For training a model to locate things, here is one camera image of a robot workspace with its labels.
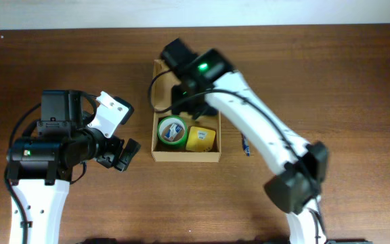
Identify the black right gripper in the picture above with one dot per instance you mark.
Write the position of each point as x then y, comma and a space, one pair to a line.
188, 106

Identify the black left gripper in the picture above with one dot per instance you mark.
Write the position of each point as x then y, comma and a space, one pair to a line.
112, 152

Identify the cardboard box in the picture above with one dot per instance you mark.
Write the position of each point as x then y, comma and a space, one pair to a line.
161, 99

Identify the white blue eraser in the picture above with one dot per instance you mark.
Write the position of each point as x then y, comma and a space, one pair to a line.
173, 132

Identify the green tape roll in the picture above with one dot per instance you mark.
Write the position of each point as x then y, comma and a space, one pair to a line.
167, 121

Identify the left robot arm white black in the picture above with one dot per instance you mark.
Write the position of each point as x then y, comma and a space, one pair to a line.
39, 174

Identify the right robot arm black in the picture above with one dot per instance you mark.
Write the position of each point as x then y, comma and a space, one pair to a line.
299, 166

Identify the blue ballpoint pen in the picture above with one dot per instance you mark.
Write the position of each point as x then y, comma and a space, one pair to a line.
245, 145

